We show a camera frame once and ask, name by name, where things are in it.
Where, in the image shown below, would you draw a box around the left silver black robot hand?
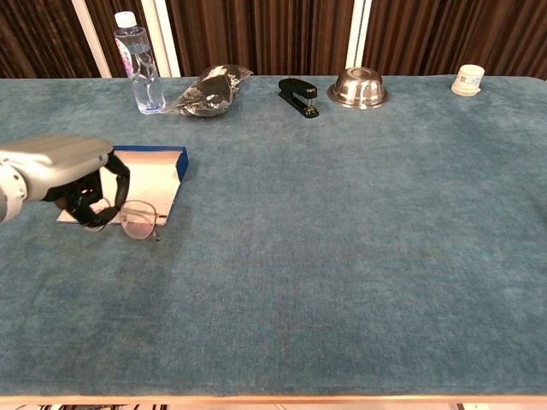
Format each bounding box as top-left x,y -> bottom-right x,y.
0,136 -> 132,230

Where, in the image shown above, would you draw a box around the blue printed glasses case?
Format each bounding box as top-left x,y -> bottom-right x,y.
56,145 -> 190,227

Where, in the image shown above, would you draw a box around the thin-framed eyeglasses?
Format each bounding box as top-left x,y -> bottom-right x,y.
96,199 -> 162,243

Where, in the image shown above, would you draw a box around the clear plastic water bottle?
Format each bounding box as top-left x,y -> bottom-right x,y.
114,11 -> 167,115

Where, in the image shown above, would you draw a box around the plastic bag with black contents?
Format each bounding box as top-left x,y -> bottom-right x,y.
164,63 -> 254,119

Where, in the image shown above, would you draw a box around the dark brown pleated curtain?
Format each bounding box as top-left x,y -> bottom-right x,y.
0,0 -> 547,81

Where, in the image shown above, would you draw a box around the black stapler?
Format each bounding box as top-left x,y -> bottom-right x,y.
278,78 -> 321,120

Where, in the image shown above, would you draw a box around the teal blue table cloth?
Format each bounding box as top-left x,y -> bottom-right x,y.
0,74 -> 547,398

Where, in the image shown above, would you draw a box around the upturned stainless steel bowl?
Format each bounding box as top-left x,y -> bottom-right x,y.
326,67 -> 390,110

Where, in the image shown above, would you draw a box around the small white jar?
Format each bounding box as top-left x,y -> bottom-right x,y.
450,64 -> 486,97

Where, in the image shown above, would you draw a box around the white metal frame post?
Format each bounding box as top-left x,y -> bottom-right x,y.
344,0 -> 373,70
71,0 -> 114,79
140,0 -> 182,79

